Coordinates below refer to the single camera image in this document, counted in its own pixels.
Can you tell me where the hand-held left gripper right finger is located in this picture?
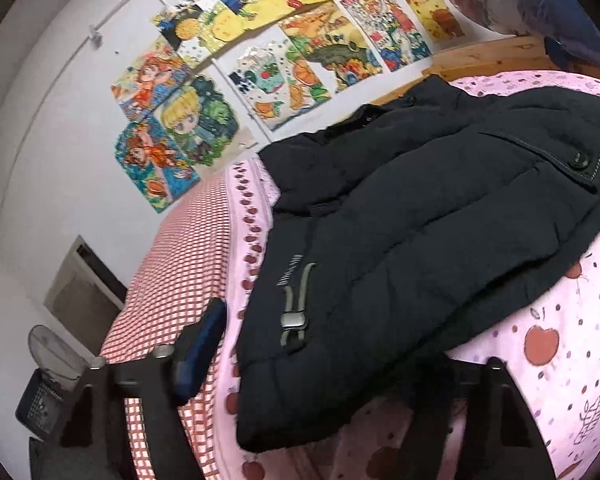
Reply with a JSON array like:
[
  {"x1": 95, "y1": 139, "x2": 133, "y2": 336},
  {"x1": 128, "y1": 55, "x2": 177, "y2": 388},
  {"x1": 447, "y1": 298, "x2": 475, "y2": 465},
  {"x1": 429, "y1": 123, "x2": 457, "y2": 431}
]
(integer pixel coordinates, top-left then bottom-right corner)
[{"x1": 405, "y1": 355, "x2": 563, "y2": 480}]

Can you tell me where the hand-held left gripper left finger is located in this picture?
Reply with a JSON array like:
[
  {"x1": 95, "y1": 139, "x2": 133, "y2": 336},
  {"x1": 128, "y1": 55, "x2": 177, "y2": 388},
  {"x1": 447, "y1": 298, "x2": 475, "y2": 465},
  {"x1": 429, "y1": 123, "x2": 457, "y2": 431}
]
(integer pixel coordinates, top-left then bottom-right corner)
[{"x1": 55, "y1": 298, "x2": 229, "y2": 480}]

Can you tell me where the black puffer jacket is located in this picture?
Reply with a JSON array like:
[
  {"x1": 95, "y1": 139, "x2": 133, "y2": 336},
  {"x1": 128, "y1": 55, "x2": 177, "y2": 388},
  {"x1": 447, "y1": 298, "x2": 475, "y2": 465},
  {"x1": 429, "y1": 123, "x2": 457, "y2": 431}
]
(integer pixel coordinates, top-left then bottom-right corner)
[{"x1": 235, "y1": 74, "x2": 600, "y2": 453}]

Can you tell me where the pink apple print quilt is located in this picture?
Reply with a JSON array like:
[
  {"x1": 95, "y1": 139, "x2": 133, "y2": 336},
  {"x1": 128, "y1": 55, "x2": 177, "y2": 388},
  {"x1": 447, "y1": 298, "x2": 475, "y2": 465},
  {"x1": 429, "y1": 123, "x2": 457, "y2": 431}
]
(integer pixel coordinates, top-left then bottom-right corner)
[{"x1": 215, "y1": 67, "x2": 600, "y2": 480}]

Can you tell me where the red checkered bed sheet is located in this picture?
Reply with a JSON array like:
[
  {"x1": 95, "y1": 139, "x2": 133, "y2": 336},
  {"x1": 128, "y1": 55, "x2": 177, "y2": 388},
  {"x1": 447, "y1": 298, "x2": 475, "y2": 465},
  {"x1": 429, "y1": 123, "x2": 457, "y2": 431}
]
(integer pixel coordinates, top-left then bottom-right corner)
[{"x1": 100, "y1": 177, "x2": 241, "y2": 480}]

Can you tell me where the black plastic crate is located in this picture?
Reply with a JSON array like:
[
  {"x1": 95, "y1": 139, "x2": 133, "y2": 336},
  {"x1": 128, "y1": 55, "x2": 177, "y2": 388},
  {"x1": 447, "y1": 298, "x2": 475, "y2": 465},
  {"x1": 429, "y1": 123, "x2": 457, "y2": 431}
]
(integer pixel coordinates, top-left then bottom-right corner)
[{"x1": 15, "y1": 377, "x2": 76, "y2": 442}]

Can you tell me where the mermaid girl blue drawing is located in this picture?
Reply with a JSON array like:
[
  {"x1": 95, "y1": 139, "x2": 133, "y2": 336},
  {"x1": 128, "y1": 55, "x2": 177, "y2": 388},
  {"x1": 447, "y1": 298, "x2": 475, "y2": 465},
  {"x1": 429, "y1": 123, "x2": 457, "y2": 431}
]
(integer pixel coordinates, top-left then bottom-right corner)
[{"x1": 114, "y1": 115, "x2": 204, "y2": 215}]

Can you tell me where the blond boy green drawing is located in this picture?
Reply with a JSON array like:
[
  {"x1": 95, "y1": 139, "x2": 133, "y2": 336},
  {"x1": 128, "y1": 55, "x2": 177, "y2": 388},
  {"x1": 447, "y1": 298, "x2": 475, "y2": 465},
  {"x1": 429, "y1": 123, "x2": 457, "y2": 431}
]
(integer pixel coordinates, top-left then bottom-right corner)
[{"x1": 160, "y1": 74, "x2": 241, "y2": 169}]

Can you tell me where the orange haired girl drawing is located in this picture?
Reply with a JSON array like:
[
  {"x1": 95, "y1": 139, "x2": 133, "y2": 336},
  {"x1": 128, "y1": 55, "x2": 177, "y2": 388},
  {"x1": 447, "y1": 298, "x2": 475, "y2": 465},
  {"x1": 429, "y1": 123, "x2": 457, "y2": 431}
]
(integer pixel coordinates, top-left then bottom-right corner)
[{"x1": 111, "y1": 37, "x2": 194, "y2": 122}]

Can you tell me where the white fruit and oranges drawing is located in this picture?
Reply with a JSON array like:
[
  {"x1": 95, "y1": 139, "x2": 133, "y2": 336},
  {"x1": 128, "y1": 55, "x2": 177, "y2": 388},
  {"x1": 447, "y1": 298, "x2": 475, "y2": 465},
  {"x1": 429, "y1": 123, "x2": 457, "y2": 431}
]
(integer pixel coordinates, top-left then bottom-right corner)
[{"x1": 228, "y1": 27, "x2": 334, "y2": 132}]

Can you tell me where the black yellow sun drawing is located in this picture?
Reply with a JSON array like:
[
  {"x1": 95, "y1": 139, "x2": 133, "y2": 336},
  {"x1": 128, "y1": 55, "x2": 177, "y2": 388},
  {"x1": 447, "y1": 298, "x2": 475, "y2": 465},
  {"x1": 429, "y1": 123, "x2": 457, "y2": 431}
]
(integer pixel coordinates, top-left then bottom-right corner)
[{"x1": 152, "y1": 0, "x2": 232, "y2": 69}]

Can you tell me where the orange village landscape drawing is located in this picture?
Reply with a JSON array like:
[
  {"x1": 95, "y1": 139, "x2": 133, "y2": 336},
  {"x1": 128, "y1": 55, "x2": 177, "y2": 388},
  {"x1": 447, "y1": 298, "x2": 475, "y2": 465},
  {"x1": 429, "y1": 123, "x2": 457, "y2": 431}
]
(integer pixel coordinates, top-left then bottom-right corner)
[{"x1": 278, "y1": 1, "x2": 385, "y2": 92}]

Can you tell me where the wooden headboard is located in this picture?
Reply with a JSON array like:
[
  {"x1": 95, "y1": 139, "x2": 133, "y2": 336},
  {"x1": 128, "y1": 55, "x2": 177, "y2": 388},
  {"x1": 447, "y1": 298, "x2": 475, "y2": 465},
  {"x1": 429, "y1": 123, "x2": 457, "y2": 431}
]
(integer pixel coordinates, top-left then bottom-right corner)
[{"x1": 380, "y1": 35, "x2": 556, "y2": 106}]

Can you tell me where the lighthouse town drawing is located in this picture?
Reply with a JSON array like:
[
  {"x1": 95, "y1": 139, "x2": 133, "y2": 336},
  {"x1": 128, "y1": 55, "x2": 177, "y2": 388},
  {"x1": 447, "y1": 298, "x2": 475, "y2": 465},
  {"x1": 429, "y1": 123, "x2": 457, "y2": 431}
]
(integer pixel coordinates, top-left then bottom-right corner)
[{"x1": 340, "y1": 0, "x2": 434, "y2": 72}]

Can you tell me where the yellow bears drawing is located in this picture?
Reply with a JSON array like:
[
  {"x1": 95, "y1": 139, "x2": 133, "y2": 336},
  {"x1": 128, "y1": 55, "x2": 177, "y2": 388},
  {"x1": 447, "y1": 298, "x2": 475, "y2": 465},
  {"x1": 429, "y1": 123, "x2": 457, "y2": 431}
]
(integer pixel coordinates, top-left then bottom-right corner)
[{"x1": 391, "y1": 0, "x2": 466, "y2": 44}]

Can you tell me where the grey wall cabinet door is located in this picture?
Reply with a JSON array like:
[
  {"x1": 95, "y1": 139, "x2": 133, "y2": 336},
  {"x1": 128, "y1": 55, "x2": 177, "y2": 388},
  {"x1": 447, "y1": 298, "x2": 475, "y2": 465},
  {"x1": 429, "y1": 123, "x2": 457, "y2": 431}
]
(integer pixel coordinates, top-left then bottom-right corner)
[{"x1": 42, "y1": 235, "x2": 129, "y2": 357}]

